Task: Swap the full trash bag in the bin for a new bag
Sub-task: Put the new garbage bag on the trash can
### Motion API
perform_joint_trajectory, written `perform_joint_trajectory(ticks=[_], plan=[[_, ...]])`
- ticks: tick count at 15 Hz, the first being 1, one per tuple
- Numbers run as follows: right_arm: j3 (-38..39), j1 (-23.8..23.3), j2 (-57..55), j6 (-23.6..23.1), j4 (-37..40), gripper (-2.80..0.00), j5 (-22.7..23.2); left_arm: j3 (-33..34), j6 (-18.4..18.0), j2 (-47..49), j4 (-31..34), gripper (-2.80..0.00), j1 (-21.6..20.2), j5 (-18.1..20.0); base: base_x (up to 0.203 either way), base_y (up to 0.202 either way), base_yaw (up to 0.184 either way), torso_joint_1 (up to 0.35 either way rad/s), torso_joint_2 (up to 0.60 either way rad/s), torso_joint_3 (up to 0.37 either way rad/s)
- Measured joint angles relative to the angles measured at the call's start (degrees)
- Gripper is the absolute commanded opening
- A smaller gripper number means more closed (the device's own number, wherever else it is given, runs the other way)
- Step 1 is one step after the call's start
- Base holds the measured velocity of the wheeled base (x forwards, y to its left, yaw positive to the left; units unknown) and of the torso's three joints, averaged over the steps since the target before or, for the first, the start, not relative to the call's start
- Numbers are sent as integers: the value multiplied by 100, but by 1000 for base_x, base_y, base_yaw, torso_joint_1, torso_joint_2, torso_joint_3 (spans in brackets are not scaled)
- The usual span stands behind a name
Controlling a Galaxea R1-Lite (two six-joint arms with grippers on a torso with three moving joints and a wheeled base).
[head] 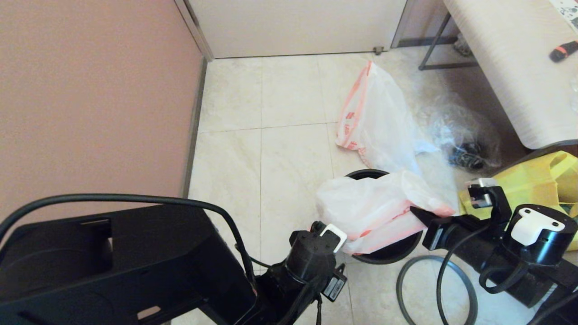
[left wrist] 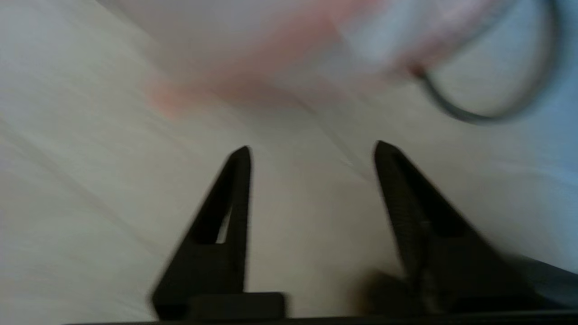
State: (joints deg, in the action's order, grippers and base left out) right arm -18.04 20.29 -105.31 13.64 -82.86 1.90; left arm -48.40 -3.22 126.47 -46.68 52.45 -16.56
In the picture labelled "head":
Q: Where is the grey bin rim ring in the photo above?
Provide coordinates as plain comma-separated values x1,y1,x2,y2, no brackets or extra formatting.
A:
396,255,478,325

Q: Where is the white red-drawstring trash bag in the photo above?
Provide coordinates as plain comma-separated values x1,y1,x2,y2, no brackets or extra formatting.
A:
335,60,438,179

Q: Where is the black round trash bin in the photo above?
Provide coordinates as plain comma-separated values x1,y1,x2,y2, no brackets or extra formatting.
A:
345,169,424,265

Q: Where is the dark cable bundle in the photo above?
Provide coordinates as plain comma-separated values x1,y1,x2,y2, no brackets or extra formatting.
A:
448,144,486,171

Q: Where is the clear crumpled plastic bag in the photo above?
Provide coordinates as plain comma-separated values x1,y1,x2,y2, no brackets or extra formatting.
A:
427,97,501,172

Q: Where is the yellow non-woven shopping bag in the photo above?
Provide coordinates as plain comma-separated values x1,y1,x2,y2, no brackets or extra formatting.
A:
458,151,578,252

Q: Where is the light wood-grain table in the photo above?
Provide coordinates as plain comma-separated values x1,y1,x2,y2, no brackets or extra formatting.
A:
442,0,578,151

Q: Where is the grey item under table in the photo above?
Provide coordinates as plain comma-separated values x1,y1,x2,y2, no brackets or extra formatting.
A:
453,35,471,58

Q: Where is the black and orange marker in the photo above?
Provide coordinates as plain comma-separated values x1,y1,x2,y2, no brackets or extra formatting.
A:
548,41,578,64

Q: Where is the white door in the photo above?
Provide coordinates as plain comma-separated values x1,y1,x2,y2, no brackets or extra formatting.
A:
186,0,407,60

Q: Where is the black-white patterned paper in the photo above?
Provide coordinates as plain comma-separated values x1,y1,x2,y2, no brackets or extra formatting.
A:
545,0,578,25

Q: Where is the dark metal table frame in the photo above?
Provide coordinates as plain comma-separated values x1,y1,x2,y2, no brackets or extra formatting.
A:
418,14,478,73

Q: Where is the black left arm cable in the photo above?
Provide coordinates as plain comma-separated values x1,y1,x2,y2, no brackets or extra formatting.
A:
0,193,323,325

